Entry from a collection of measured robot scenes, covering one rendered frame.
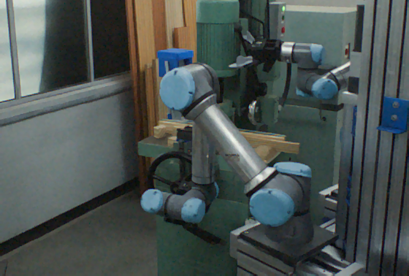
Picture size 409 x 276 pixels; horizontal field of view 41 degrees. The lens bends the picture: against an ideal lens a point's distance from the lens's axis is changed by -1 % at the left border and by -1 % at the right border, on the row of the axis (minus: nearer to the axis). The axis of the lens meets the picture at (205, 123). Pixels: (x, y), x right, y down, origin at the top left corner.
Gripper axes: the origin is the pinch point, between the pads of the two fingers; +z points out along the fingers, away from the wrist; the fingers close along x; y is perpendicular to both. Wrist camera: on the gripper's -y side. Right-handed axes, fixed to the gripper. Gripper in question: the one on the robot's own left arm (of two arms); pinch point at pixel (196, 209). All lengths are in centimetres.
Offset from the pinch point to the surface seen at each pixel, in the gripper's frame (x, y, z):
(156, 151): -31.3, -21.3, 15.0
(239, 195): 7.5, -10.2, 21.5
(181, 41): -110, -125, 145
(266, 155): 17.2, -26.6, 15.2
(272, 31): 4, -85, 28
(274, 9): 5, -94, 23
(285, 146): 20.7, -33.6, 25.8
